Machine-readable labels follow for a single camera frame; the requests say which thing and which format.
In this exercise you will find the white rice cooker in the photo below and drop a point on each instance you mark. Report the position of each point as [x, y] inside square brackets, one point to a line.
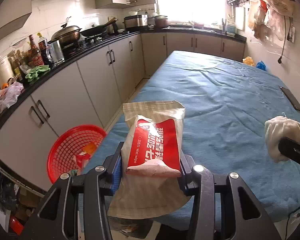
[6, 72]

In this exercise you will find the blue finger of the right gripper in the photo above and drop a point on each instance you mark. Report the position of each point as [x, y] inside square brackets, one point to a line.
[290, 149]

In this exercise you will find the lidded steel wok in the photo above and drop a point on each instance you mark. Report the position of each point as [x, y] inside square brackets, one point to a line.
[68, 34]

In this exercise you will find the red plastic mesh basket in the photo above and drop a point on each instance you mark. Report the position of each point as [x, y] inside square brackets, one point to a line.
[60, 158]

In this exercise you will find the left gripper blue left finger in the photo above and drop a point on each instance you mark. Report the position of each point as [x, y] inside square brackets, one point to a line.
[56, 216]

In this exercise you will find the green cloth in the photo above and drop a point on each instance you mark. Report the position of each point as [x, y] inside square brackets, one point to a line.
[36, 72]

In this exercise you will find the steel kettle on counter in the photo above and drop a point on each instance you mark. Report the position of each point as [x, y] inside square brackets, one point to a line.
[56, 52]

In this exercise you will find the red label sauce bottle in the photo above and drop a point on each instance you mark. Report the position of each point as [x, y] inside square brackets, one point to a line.
[34, 53]

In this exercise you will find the hanging plastic bags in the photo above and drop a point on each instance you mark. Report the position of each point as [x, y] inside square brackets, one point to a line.
[267, 18]

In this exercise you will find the red white torn carton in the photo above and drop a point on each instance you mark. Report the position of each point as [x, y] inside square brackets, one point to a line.
[81, 159]

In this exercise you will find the orange ointment carton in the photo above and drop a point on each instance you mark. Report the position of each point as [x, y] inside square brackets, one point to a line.
[89, 148]

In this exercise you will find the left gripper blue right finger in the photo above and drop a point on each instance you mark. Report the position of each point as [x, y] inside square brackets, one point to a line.
[242, 215]

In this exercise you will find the blue tablecloth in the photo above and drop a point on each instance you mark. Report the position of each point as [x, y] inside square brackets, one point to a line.
[226, 106]

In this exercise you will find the silver rice cooker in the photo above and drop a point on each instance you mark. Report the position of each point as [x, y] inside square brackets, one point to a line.
[136, 21]

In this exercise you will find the dark sauce bottle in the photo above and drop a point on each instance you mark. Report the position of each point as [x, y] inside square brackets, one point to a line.
[44, 50]

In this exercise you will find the black frying pan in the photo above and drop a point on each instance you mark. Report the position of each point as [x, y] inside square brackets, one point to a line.
[97, 29]

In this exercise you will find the counter plastic bags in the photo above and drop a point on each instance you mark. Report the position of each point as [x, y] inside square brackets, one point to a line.
[9, 95]

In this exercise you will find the yellow plastic bag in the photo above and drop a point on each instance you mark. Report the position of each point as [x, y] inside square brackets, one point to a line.
[249, 61]

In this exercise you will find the brown pot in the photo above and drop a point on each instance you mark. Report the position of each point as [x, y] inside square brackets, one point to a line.
[161, 21]

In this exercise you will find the blue plastic bag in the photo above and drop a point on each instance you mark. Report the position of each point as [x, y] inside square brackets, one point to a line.
[260, 65]

